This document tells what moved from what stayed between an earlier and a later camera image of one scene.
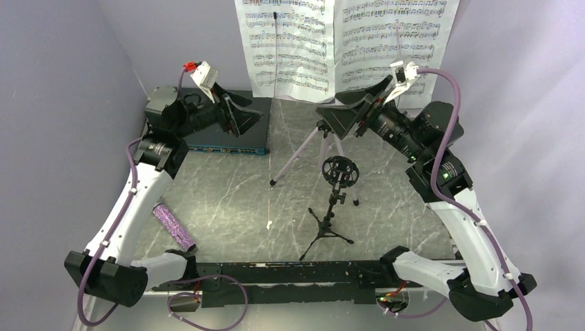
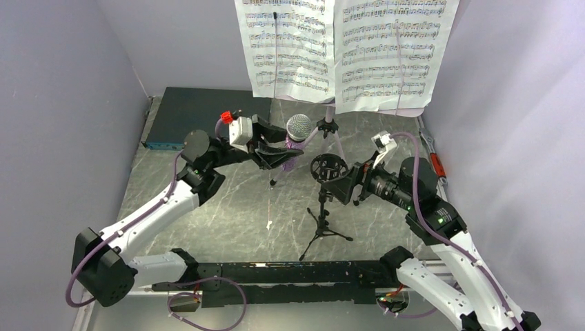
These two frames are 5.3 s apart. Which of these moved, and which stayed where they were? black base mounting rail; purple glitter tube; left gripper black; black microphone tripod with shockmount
Moved: purple glitter tube; black microphone tripod with shockmount; left gripper black
Stayed: black base mounting rail
